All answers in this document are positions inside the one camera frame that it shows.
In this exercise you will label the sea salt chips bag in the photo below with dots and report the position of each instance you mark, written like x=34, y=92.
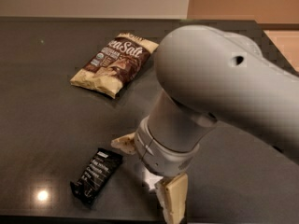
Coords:
x=115, y=65

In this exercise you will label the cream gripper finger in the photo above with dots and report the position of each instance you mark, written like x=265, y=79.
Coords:
x=172, y=195
x=125, y=143

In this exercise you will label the black rxbar chocolate bar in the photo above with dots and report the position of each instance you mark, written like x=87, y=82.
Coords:
x=101, y=167

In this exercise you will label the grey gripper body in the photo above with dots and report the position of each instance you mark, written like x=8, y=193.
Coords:
x=157, y=159

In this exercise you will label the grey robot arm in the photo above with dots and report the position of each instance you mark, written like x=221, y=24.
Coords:
x=207, y=76

